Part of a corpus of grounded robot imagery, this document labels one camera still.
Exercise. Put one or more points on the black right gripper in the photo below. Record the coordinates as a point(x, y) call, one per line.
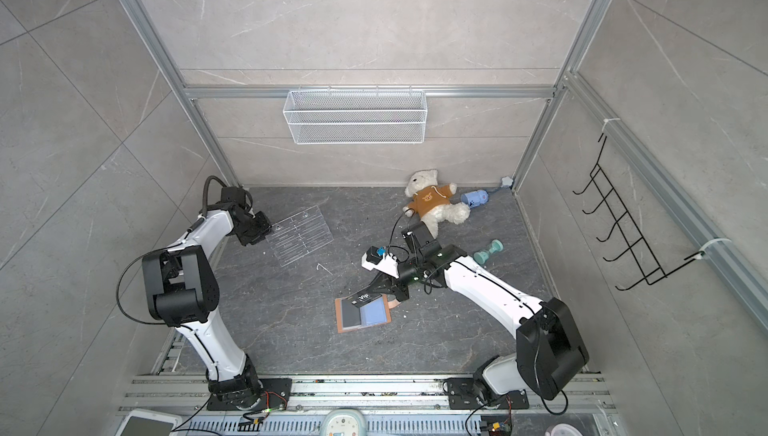
point(393, 286)

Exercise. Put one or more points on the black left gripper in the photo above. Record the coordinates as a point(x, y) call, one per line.
point(264, 227)

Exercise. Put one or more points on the black credit card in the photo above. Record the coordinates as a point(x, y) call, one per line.
point(362, 299)

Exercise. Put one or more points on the clear plastic card sleeves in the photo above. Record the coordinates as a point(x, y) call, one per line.
point(373, 314)

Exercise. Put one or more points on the clear acrylic tiered holder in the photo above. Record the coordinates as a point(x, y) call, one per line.
point(299, 235)

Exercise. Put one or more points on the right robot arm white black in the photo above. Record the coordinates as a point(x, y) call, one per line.
point(549, 349)

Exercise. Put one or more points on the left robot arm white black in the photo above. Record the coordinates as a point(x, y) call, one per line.
point(183, 293)

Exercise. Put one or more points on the white teddy bear brown shirt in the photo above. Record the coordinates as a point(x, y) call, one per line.
point(432, 202)

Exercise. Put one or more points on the blue cat-shaped toy device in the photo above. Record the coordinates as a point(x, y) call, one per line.
point(475, 198)

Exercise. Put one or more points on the white round timer device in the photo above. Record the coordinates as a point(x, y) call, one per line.
point(344, 422)

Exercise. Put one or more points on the white tablet device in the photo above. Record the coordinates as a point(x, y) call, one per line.
point(143, 422)

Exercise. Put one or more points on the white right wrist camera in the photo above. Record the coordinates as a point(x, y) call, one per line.
point(379, 259)

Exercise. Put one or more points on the aluminium rail front frame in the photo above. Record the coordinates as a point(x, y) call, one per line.
point(390, 404)

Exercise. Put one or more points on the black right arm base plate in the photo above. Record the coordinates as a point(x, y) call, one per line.
point(466, 393)

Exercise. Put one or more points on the white wire mesh basket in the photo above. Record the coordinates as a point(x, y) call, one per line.
point(356, 116)

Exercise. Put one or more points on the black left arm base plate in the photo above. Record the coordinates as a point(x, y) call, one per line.
point(269, 393)

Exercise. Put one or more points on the black wire hook rack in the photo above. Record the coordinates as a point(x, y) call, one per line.
point(625, 228)

